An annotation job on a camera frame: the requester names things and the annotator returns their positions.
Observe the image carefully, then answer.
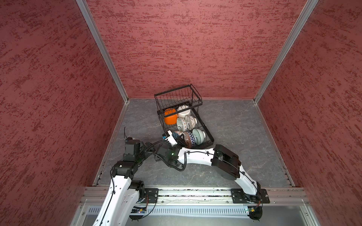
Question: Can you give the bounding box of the right controller board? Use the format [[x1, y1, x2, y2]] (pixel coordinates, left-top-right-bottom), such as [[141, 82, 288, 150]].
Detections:
[[248, 206, 263, 221]]

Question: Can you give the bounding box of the green white patterned bowl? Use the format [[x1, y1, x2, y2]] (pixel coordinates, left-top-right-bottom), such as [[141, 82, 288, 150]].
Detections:
[[176, 118, 188, 132]]

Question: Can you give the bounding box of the black wire dish rack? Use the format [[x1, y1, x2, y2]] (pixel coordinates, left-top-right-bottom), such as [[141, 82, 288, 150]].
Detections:
[[154, 84, 214, 149]]

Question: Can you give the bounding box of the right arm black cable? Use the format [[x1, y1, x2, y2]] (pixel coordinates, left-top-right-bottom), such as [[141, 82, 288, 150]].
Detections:
[[145, 139, 188, 172]]

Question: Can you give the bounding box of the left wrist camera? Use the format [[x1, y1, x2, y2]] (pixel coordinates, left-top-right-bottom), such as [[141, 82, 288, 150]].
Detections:
[[123, 137, 140, 162]]

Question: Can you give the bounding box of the controller board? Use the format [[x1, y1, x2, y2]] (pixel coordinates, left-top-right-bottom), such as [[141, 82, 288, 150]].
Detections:
[[129, 207, 148, 220], [248, 206, 263, 221]]

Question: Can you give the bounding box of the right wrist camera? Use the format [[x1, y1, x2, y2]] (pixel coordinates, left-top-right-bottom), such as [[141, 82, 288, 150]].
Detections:
[[163, 130, 177, 147]]

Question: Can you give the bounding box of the orange patterned bowl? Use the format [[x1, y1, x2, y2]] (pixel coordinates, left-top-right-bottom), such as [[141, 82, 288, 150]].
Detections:
[[184, 131, 196, 148]]

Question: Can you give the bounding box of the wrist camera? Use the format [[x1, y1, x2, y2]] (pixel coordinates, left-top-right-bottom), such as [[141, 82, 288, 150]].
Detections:
[[163, 130, 177, 147], [123, 137, 140, 162]]

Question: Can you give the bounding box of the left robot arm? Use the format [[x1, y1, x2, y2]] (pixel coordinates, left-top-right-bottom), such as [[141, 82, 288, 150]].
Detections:
[[93, 140, 152, 226]]

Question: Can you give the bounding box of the red white patterned bowl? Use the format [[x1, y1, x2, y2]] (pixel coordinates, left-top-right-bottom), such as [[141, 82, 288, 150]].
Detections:
[[185, 115, 198, 130]]

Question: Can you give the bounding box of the pale green glazed bowl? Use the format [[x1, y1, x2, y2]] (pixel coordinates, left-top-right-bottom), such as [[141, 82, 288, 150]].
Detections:
[[192, 128, 206, 145]]

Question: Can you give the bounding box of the left controller board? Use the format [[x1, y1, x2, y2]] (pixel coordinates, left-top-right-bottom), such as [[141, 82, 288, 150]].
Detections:
[[129, 207, 148, 220]]

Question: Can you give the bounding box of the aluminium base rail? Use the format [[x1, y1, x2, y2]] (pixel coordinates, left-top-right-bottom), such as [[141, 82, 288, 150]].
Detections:
[[71, 186, 320, 226]]

